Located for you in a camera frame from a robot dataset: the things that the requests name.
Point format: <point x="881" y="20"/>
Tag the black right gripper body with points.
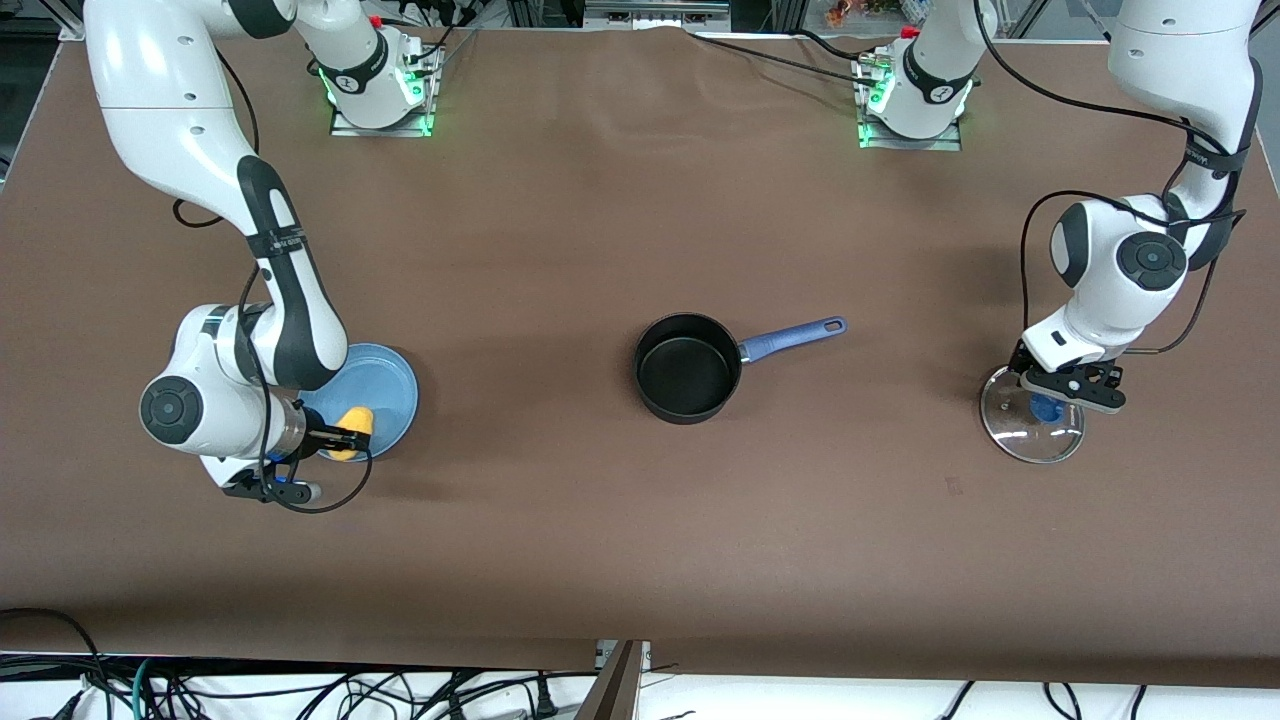
<point x="318" y="437"/>

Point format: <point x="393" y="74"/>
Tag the yellow potato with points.
<point x="358" y="418"/>

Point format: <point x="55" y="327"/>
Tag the glass lid with blue knob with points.
<point x="1030" y="440"/>

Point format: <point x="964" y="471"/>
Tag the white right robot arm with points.
<point x="170" y="100"/>

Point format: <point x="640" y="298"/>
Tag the blue round plate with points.
<point x="385" y="385"/>

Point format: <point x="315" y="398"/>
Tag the brown table cover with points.
<point x="640" y="550"/>

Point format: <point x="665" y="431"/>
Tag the black power plug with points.
<point x="545" y="700"/>

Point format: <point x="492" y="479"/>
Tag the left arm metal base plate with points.
<point x="905" y="142"/>

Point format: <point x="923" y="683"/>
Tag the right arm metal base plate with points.
<point x="345" y="128"/>

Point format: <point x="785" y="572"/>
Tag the aluminium profile post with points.
<point x="612" y="690"/>

